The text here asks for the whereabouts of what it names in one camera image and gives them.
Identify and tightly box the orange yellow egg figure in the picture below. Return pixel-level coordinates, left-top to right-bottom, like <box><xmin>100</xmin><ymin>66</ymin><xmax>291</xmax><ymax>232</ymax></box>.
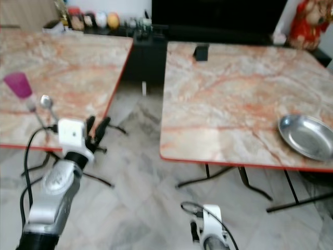
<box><xmin>107</xmin><ymin>12</ymin><xmax>120</xmax><ymax>29</ymax></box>

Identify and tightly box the black television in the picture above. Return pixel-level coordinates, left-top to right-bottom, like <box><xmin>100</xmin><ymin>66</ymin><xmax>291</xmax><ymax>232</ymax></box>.
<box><xmin>151</xmin><ymin>0</ymin><xmax>289</xmax><ymax>30</ymax></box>

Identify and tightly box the white round figure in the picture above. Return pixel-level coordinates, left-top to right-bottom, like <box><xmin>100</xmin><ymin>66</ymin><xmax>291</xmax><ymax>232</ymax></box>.
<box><xmin>95</xmin><ymin>12</ymin><xmax>107</xmax><ymax>28</ymax></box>

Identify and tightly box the red figurine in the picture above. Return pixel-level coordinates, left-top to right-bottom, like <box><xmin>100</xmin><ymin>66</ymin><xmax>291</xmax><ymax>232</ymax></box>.
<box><xmin>289</xmin><ymin>0</ymin><xmax>331</xmax><ymax>51</ymax></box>

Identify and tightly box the marble pattern folding table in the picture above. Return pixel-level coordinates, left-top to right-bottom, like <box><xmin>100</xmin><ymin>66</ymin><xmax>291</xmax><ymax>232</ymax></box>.
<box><xmin>0</xmin><ymin>30</ymin><xmax>133</xmax><ymax>188</ymax></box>
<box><xmin>159</xmin><ymin>42</ymin><xmax>333</xmax><ymax>213</ymax></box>

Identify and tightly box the stainless steel deep plate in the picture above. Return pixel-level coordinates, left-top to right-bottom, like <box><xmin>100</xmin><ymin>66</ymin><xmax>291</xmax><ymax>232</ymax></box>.
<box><xmin>277</xmin><ymin>114</ymin><xmax>333</xmax><ymax>162</ymax></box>

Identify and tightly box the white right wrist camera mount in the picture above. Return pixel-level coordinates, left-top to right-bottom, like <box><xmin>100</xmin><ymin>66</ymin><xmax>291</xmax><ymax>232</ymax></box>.
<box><xmin>202</xmin><ymin>205</ymin><xmax>226</xmax><ymax>245</ymax></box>

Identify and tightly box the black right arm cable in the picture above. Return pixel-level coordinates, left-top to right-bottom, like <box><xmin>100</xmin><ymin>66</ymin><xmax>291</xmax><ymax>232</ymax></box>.
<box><xmin>181</xmin><ymin>202</ymin><xmax>240</xmax><ymax>250</ymax></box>

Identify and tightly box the black phone stand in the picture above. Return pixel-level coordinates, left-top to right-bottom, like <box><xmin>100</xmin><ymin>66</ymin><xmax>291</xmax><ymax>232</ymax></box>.
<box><xmin>193</xmin><ymin>44</ymin><xmax>210</xmax><ymax>62</ymax></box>

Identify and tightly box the clear jar red lid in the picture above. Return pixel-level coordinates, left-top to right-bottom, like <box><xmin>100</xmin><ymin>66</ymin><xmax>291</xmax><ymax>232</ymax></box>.
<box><xmin>68</xmin><ymin>6</ymin><xmax>82</xmax><ymax>29</ymax></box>

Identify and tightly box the light wooden cabinet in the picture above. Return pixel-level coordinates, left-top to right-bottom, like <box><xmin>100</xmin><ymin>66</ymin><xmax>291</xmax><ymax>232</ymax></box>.
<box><xmin>0</xmin><ymin>0</ymin><xmax>63</xmax><ymax>30</ymax></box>

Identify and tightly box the purple plastic cup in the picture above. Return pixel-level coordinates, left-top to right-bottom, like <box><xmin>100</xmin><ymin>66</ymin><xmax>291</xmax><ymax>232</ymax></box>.
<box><xmin>3</xmin><ymin>72</ymin><xmax>33</xmax><ymax>99</ymax></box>

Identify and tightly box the stainless steel spoon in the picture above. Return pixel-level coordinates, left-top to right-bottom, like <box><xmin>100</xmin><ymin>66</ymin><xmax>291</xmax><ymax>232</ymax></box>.
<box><xmin>40</xmin><ymin>95</ymin><xmax>59</xmax><ymax>123</ymax></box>

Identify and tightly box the stainless steel fork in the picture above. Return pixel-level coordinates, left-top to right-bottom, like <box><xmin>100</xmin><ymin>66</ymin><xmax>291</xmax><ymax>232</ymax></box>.
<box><xmin>27</xmin><ymin>97</ymin><xmax>50</xmax><ymax>131</ymax></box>

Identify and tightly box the small pink ornament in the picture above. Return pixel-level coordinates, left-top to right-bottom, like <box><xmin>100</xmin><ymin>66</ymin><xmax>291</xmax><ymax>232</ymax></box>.
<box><xmin>273</xmin><ymin>32</ymin><xmax>288</xmax><ymax>45</ymax></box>

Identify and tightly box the gold statue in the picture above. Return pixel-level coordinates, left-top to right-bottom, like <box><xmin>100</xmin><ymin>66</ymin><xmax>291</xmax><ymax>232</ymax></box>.
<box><xmin>55</xmin><ymin>0</ymin><xmax>69</xmax><ymax>27</ymax></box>

